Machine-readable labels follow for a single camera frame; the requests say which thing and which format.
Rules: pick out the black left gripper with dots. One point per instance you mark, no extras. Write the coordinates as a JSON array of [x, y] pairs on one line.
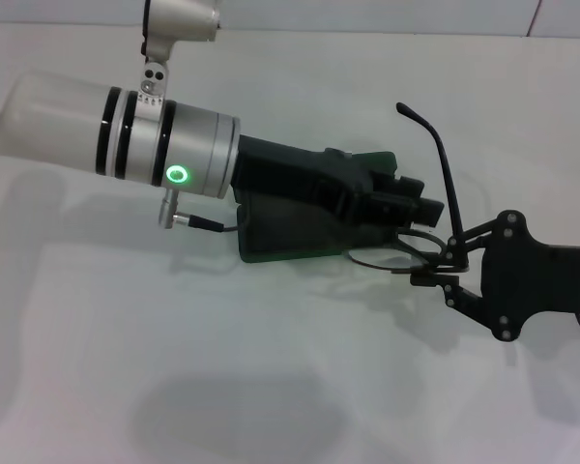
[[299, 174]]

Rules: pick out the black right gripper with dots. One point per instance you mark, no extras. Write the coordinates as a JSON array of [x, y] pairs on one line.
[[536, 275]]

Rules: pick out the black glasses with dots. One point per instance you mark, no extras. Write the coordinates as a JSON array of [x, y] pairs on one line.
[[404, 108]]

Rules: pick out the green glasses case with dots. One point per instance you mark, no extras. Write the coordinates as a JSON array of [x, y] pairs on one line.
[[280, 232]]

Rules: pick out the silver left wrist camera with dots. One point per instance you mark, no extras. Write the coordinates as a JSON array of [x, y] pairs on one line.
[[183, 24]]

